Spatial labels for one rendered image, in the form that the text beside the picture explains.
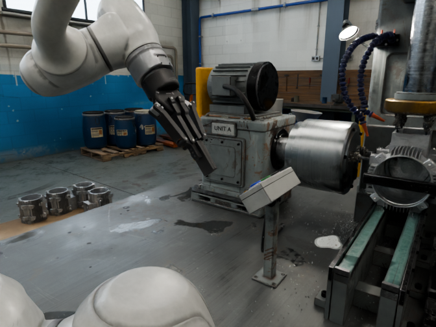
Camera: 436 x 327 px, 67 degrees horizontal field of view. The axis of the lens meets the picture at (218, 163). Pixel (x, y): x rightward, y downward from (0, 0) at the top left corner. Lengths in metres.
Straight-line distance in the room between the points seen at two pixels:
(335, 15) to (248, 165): 5.28
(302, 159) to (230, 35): 6.70
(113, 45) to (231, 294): 0.63
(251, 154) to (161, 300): 0.90
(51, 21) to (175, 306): 0.47
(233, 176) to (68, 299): 0.68
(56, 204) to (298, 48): 5.23
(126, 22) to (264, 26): 6.56
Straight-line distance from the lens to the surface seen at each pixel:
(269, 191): 0.74
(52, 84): 0.76
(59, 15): 0.61
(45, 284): 0.99
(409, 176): 1.28
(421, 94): 1.13
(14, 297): 0.41
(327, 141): 1.11
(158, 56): 0.73
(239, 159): 1.21
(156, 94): 0.70
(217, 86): 1.28
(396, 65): 1.39
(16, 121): 6.14
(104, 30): 0.76
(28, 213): 3.10
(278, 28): 7.10
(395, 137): 1.15
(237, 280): 0.90
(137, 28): 0.75
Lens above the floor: 1.31
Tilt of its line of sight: 15 degrees down
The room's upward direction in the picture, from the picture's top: straight up
